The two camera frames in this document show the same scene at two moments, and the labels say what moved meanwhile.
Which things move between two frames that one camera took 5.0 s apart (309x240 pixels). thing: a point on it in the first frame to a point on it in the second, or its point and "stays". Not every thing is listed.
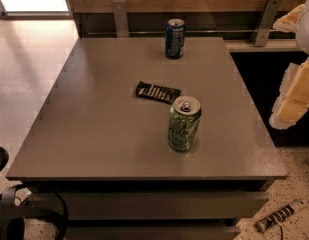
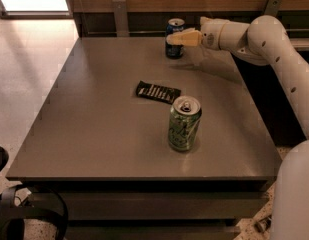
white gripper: (307, 30) to (210, 34)
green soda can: (183, 122) stays
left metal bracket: (121, 19) stays
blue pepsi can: (175, 38) stays
